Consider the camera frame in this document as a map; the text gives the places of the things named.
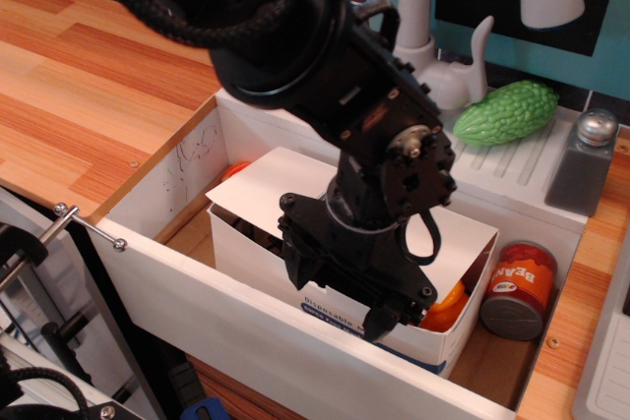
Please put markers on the white cardboard box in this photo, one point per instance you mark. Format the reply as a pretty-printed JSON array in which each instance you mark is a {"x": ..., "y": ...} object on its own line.
[{"x": 244, "y": 214}]

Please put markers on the white toy sink basin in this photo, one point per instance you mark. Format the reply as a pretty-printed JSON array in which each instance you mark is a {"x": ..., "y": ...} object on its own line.
[{"x": 318, "y": 371}]

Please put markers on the orange beans can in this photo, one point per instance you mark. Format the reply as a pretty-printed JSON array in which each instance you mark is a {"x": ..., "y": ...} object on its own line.
[{"x": 518, "y": 292}]

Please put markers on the teal backsplash panel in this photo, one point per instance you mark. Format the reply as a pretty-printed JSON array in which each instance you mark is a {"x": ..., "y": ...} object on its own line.
[{"x": 592, "y": 52}]

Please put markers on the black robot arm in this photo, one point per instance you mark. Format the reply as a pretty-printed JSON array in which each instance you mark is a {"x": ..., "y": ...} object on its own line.
[{"x": 331, "y": 64}]

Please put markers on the black metal clamp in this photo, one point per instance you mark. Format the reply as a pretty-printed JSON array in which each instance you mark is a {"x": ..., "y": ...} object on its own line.
[{"x": 20, "y": 249}]

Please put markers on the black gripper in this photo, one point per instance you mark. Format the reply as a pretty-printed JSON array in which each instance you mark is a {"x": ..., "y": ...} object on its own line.
[{"x": 374, "y": 267}]

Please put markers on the green toy bitter gourd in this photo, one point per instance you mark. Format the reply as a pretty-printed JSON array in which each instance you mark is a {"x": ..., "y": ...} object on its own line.
[{"x": 507, "y": 114}]

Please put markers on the orange toy pepper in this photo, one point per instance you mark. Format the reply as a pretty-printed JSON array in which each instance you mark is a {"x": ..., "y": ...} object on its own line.
[{"x": 442, "y": 316}]

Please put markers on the grey pepper shaker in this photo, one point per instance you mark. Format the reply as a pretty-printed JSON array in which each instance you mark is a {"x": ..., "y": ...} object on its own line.
[{"x": 579, "y": 176}]

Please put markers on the orange object behind box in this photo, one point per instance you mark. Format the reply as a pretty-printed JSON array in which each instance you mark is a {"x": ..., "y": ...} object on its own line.
[{"x": 234, "y": 169}]

